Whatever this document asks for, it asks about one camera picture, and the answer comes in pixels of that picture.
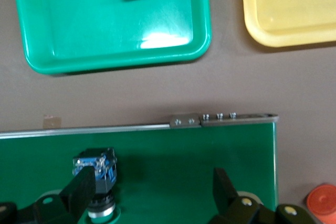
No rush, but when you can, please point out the brown tape piece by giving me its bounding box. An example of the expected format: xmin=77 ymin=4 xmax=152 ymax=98
xmin=43 ymin=114 xmax=62 ymax=127

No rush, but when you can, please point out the green plastic tray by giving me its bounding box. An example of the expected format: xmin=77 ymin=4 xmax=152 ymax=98
xmin=10 ymin=0 xmax=212 ymax=75

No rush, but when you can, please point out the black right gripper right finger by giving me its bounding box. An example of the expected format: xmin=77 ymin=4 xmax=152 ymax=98
xmin=208 ymin=167 xmax=318 ymax=224

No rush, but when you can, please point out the yellow plastic tray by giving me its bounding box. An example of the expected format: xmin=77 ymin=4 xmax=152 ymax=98
xmin=240 ymin=0 xmax=336 ymax=48

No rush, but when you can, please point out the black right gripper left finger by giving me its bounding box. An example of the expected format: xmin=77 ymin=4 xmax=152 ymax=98
xmin=0 ymin=166 xmax=97 ymax=224

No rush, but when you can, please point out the green conveyor belt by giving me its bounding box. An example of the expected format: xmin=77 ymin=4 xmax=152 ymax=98
xmin=0 ymin=113 xmax=279 ymax=224

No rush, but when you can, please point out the orange cylinder printed 4680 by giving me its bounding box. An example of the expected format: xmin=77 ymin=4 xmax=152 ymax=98
xmin=306 ymin=183 xmax=336 ymax=224

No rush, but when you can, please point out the green capped push button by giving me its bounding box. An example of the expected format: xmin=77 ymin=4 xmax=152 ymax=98
xmin=72 ymin=147 xmax=121 ymax=224

